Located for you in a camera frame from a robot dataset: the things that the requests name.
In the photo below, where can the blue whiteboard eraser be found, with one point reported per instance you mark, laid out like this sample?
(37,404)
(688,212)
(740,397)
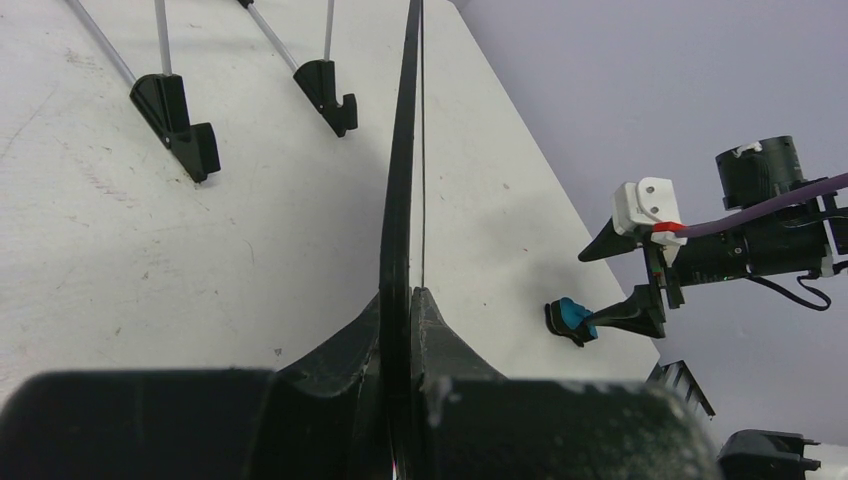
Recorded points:
(568,319)

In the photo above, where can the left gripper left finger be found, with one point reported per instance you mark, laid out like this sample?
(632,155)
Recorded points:
(319,418)

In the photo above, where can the wire whiteboard stand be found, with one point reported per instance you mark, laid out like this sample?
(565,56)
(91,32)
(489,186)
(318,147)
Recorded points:
(161,101)

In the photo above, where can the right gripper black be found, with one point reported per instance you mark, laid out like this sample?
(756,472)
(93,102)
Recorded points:
(781,256)

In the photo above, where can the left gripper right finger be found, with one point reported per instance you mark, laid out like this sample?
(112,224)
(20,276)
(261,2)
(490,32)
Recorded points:
(471,422)

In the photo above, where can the aluminium right side rail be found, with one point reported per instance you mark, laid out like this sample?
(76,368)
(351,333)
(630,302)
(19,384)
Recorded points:
(678,377)

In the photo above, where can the small whiteboard black frame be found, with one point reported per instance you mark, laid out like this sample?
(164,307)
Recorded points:
(394,286)

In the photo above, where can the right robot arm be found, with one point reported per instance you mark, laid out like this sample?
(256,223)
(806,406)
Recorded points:
(763,181)

